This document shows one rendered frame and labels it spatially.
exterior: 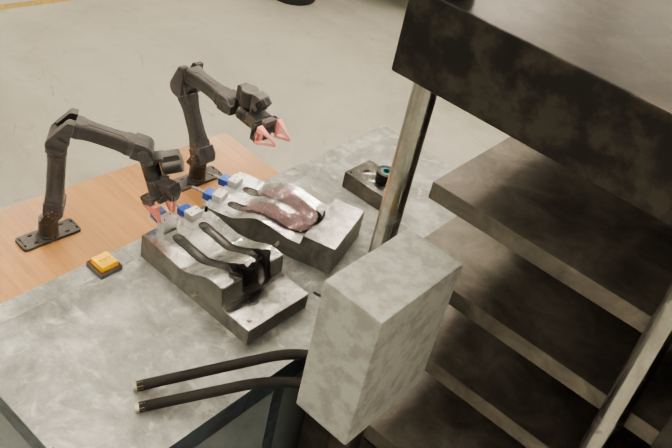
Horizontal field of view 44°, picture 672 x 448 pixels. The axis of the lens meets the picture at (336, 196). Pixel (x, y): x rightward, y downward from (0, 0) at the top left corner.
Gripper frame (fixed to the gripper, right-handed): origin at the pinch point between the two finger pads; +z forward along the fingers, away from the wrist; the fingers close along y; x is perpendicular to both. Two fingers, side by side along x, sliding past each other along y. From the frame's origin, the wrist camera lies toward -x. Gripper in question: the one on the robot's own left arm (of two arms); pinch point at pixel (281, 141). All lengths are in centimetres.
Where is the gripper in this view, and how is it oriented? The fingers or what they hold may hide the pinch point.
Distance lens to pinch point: 265.6
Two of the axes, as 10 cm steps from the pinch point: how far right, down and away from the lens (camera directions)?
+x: -2.1, 7.8, 6.0
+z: 7.0, 5.5, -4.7
